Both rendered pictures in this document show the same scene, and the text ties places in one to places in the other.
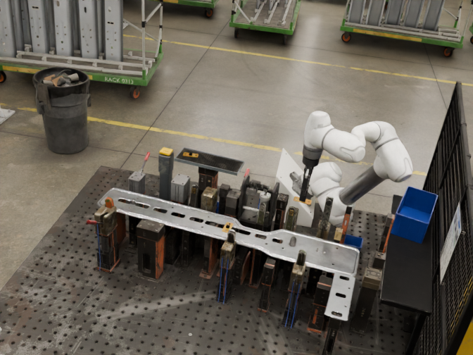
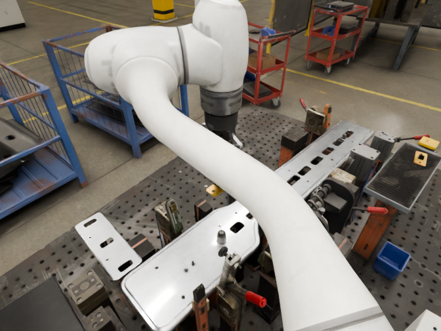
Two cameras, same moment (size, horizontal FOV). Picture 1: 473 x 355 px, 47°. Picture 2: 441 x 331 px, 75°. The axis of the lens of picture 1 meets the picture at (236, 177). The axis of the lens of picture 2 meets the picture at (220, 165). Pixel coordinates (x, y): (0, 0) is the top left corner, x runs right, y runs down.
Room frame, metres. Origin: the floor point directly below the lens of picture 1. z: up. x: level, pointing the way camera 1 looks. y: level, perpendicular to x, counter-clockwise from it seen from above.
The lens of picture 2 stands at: (2.41, -0.81, 1.81)
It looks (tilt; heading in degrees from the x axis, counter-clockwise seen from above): 40 degrees down; 121
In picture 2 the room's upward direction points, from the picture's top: straight up
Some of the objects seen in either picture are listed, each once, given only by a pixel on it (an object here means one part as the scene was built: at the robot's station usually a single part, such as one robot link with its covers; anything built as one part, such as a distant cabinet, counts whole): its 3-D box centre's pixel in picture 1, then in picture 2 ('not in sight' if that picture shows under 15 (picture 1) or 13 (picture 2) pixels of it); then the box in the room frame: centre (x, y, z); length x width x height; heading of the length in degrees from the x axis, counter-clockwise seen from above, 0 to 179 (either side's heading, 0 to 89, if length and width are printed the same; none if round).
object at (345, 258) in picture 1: (223, 227); (282, 187); (2.20, 0.04, 1.00); 1.38 x 0.22 x 0.02; 75
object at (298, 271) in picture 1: (293, 294); (172, 239); (1.90, -0.32, 0.87); 0.12 x 0.09 x 0.35; 165
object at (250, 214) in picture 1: (256, 219); (310, 243); (2.37, -0.13, 0.94); 0.18 x 0.13 x 0.49; 75
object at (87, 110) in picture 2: not in sight; (122, 87); (-0.03, 1.19, 0.47); 1.20 x 0.80 x 0.95; 173
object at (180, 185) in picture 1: (179, 210); (351, 187); (2.44, 0.30, 0.90); 0.13 x 0.10 x 0.41; 165
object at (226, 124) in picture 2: (310, 164); (221, 125); (2.12, -0.33, 1.46); 0.08 x 0.07 x 0.09; 166
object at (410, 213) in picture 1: (414, 213); not in sight; (2.35, -0.95, 1.10); 0.30 x 0.17 x 0.13; 156
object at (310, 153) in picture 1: (312, 150); (221, 96); (2.12, -0.33, 1.53); 0.09 x 0.09 x 0.06
